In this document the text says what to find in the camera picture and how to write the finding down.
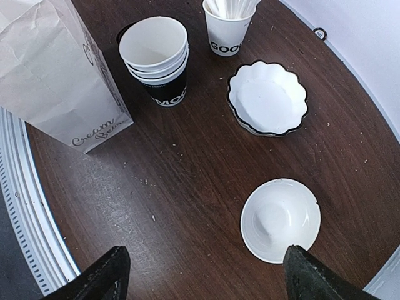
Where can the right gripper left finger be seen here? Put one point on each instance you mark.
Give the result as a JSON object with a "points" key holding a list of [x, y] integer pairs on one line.
{"points": [[107, 278]]}

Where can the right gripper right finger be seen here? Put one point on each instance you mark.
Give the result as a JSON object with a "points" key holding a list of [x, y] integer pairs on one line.
{"points": [[308, 278]]}

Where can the white paper bag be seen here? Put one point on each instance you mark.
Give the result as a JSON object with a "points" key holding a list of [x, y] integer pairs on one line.
{"points": [[54, 76]]}

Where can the stack of paper cups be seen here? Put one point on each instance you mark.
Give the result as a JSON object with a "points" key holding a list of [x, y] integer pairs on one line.
{"points": [[156, 51]]}

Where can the white round bowl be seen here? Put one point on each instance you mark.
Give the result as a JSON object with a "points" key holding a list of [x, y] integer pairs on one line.
{"points": [[278, 214]]}

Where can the white scalloped bowl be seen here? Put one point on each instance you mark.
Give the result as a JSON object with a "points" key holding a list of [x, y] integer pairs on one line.
{"points": [[266, 99]]}

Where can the white cup of straws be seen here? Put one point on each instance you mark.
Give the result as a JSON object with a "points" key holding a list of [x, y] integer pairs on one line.
{"points": [[227, 23]]}

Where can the aluminium front rail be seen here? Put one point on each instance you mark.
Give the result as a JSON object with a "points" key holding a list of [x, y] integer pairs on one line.
{"points": [[37, 233]]}

